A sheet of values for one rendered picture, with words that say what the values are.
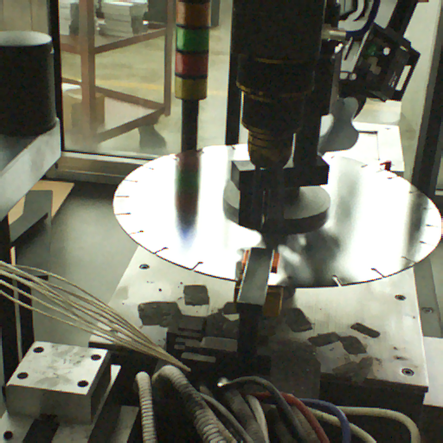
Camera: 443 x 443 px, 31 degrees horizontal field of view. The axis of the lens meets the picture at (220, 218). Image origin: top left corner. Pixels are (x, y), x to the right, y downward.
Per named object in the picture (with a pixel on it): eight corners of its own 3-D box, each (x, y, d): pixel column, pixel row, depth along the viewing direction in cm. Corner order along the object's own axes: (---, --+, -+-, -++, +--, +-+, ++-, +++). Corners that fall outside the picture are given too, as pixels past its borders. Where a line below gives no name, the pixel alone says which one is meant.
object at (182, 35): (178, 42, 106) (179, 19, 105) (212, 45, 105) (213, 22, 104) (171, 50, 102) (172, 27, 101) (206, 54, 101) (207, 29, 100)
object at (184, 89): (177, 89, 109) (177, 67, 107) (209, 92, 108) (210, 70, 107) (170, 99, 105) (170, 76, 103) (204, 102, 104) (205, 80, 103)
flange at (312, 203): (243, 232, 75) (244, 208, 74) (208, 185, 85) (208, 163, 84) (349, 221, 79) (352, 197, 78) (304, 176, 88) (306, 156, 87)
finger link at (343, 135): (324, 179, 79) (362, 92, 79) (291, 169, 84) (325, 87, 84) (347, 189, 80) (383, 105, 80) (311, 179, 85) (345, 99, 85)
